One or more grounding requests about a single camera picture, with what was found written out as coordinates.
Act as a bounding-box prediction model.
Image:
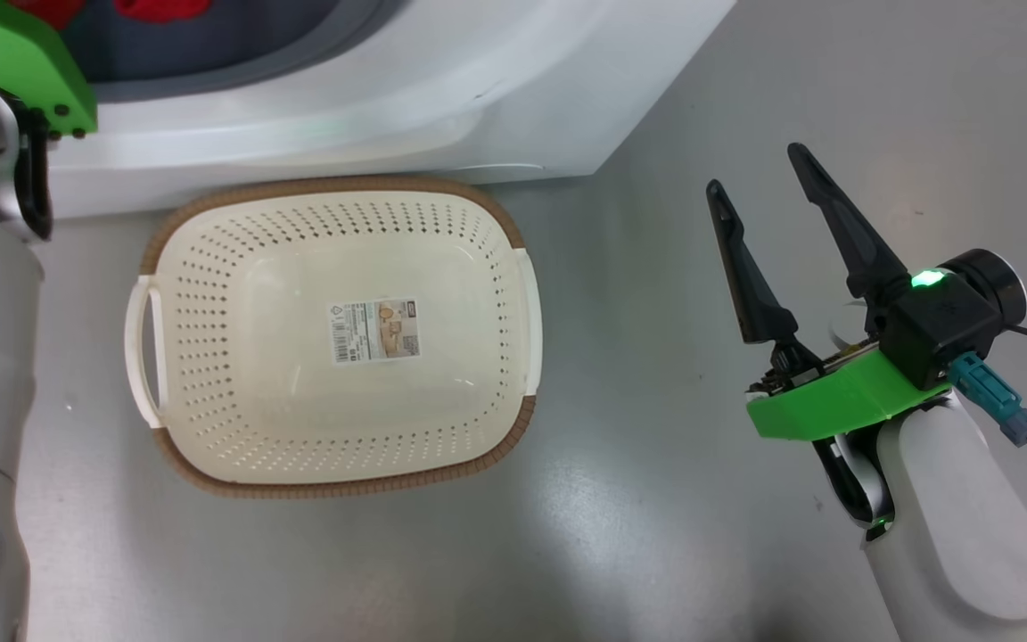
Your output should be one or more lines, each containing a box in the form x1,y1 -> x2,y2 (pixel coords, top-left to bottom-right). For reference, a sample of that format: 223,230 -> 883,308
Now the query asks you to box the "red garment with white stripes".
7,0 -> 211,25

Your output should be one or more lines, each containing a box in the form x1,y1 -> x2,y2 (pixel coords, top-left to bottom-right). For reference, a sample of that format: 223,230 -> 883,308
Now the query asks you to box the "basket product label sticker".
328,298 -> 423,366

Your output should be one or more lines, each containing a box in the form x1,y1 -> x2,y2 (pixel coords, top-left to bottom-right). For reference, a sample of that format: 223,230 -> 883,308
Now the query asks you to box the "teal cable connector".
950,351 -> 1027,448

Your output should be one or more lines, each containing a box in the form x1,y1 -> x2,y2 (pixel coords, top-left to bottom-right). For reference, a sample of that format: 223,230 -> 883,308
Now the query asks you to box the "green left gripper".
0,0 -> 98,140

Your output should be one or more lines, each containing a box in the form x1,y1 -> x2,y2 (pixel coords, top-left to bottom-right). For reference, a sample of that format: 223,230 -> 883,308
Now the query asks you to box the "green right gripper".
706,142 -> 957,444

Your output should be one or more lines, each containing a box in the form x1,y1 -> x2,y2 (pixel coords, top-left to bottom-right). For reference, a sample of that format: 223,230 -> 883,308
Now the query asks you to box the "white washing machine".
43,0 -> 737,220

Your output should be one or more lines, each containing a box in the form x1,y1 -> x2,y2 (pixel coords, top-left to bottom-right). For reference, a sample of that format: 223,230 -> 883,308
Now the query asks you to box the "cream perforated laundry basket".
124,175 -> 543,498

